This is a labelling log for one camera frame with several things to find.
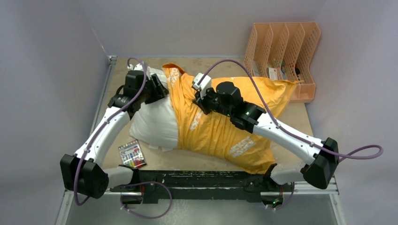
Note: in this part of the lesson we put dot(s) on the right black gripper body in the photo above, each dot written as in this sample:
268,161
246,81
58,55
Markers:
210,103

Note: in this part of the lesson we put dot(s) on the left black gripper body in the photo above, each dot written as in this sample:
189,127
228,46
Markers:
147,95

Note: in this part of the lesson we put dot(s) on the white pillow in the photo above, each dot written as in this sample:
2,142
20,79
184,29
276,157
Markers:
156,124

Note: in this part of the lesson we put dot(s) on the orange Mickey Mouse pillowcase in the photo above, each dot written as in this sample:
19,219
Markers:
214,134

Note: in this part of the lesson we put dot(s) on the peach plastic file organizer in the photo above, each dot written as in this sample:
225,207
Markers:
288,47

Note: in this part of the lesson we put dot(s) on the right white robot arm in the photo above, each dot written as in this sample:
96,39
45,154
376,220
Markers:
319,159

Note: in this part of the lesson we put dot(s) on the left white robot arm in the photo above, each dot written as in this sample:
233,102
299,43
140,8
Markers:
82,172

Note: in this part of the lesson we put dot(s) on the white card box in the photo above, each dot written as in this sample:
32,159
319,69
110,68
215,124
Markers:
272,73

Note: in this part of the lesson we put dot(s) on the colourful marker pack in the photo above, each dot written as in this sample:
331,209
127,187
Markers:
131,154

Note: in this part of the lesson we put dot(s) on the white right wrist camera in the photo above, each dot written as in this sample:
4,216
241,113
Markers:
201,83

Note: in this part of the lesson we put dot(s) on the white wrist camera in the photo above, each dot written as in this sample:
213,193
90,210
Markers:
201,83
138,67

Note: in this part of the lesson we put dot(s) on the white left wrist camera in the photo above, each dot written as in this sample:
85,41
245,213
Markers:
138,67

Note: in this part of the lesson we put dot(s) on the aluminium frame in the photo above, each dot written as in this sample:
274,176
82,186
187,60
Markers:
306,207

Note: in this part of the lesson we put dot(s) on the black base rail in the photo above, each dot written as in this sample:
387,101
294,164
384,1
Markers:
152,186

